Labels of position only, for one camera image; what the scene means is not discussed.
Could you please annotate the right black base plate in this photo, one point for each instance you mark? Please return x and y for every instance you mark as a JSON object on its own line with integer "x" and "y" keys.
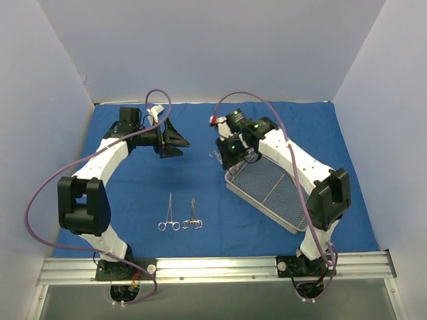
{"x": 287, "y": 266}

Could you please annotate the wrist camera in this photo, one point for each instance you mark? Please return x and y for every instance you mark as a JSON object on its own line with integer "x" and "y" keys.
{"x": 154, "y": 113}
{"x": 220, "y": 123}

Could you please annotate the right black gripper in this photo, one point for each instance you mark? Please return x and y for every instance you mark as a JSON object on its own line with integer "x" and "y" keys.
{"x": 225, "y": 154}

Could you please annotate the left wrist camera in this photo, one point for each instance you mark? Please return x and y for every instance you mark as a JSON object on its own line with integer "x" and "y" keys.
{"x": 154, "y": 113}

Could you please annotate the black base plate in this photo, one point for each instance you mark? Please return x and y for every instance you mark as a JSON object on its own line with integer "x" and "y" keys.
{"x": 287, "y": 266}
{"x": 118, "y": 271}

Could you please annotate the aluminium front rail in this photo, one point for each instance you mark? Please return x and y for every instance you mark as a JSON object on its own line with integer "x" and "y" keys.
{"x": 369, "y": 265}

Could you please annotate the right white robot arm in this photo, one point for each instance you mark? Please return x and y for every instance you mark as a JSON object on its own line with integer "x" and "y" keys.
{"x": 328, "y": 189}

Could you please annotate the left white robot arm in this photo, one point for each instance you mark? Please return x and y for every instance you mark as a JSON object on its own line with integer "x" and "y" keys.
{"x": 83, "y": 206}

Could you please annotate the steel forceps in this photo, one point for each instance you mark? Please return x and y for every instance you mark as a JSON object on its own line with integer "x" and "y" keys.
{"x": 169, "y": 220}
{"x": 193, "y": 221}

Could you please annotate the metal mesh instrument tray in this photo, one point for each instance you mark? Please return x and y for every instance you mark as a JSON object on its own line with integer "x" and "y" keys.
{"x": 271, "y": 190}

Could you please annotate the blue surgical wrap cloth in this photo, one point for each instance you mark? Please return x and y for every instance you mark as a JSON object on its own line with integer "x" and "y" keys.
{"x": 138, "y": 191}

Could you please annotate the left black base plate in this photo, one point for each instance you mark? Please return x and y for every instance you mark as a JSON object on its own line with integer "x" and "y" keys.
{"x": 118, "y": 271}

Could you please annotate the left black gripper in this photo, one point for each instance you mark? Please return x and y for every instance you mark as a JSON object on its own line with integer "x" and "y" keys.
{"x": 163, "y": 139}

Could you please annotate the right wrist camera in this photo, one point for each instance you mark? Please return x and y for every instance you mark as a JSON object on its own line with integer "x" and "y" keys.
{"x": 220, "y": 123}

